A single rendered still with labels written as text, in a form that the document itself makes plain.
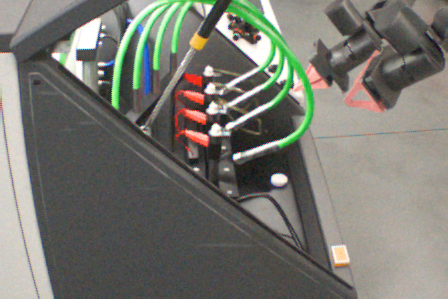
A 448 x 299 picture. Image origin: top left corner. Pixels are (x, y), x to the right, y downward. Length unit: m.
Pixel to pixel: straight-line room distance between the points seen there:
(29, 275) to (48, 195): 0.21
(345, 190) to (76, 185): 2.19
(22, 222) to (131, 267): 0.21
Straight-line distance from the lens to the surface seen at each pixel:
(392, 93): 1.06
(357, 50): 1.26
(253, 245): 1.09
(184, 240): 1.07
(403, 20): 0.97
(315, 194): 1.49
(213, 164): 1.40
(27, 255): 1.14
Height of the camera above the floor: 1.86
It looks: 33 degrees down
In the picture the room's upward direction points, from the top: 4 degrees clockwise
